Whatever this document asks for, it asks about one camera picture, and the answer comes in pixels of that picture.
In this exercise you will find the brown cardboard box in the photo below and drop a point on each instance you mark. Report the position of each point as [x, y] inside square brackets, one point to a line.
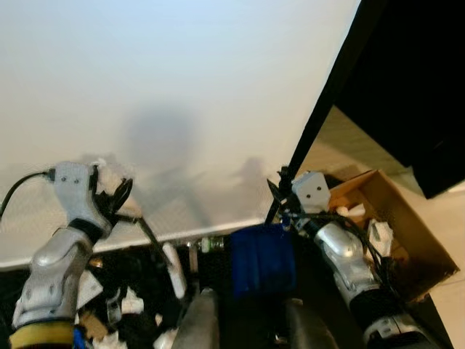
[418, 240]

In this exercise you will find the grey left robot leg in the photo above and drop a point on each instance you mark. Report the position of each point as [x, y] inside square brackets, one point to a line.
[197, 323]

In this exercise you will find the silver metal bar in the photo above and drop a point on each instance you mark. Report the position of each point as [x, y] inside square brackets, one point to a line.
[194, 267]

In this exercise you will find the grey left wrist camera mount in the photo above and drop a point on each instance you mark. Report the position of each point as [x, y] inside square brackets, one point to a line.
[73, 193]

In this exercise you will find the green silver cylinder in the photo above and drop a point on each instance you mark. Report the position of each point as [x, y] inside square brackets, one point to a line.
[211, 244]

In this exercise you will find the white tissue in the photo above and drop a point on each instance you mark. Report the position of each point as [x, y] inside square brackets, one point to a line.
[109, 171]

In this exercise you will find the white crumpled paper scrap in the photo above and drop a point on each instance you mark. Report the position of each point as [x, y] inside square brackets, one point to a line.
[353, 211]

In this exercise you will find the grey robot leg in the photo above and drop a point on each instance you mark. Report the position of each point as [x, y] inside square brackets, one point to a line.
[197, 323]
[306, 329]

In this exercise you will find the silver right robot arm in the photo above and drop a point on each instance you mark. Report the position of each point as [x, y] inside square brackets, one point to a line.
[349, 265]

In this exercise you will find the large white paper sheet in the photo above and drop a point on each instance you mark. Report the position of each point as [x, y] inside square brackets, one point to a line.
[89, 288]

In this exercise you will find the grey right robot leg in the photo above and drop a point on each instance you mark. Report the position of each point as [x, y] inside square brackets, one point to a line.
[306, 329]

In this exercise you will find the white crushed carton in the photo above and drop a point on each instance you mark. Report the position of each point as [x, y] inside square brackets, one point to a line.
[380, 237]

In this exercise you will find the brown cardboard scrap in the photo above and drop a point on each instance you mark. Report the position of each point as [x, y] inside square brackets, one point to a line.
[91, 325]

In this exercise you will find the small white paper piece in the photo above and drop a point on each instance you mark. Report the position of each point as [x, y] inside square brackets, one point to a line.
[132, 302]

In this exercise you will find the black cabinet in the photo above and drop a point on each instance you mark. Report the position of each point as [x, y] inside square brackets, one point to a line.
[414, 80]

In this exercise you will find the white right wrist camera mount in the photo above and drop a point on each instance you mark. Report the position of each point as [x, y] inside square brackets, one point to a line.
[312, 190]

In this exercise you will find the black corner trim strip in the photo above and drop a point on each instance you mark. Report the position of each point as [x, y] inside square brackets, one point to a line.
[330, 94]

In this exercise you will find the clear plastic cup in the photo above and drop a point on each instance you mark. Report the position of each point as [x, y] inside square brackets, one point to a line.
[113, 309]

